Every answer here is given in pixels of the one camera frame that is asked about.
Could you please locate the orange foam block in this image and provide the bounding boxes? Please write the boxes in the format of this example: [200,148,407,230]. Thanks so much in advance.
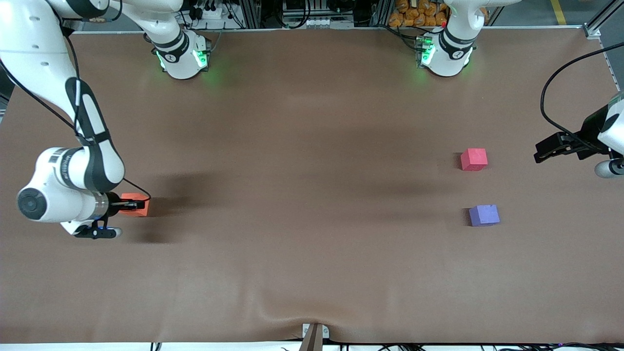
[119,193,150,217]

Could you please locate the red foam block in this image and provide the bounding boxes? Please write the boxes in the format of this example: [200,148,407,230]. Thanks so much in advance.
[460,148,488,172]

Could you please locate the purple foam block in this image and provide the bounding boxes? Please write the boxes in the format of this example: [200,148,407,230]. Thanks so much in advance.
[468,204,501,227]

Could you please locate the brown table mat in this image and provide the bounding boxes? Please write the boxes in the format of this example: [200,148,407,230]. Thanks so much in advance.
[0,28,624,344]

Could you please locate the orange snack bags pile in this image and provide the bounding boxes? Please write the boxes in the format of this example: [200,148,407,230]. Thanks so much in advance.
[389,0,448,28]

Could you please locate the white power strip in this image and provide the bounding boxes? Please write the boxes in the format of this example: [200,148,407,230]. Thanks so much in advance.
[188,4,230,21]

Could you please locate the white connector block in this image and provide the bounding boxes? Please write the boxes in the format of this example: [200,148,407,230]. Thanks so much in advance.
[288,18,352,29]

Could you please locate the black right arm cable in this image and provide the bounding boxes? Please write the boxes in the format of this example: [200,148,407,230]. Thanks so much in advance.
[0,19,152,201]

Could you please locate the perforated metal edge rail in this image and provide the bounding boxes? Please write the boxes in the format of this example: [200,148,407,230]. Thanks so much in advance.
[599,39,620,93]

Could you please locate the aluminium frame strut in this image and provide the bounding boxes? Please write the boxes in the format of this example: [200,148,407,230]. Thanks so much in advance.
[587,0,624,32]

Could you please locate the metal clamp bracket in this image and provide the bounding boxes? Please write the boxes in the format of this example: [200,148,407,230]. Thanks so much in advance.
[302,323,330,340]

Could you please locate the aluminium frame post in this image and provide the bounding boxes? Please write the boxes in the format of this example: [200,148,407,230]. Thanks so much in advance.
[241,0,261,29]
[370,0,393,27]

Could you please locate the brown camera post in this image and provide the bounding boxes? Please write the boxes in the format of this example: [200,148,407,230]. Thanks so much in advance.
[298,324,324,351]

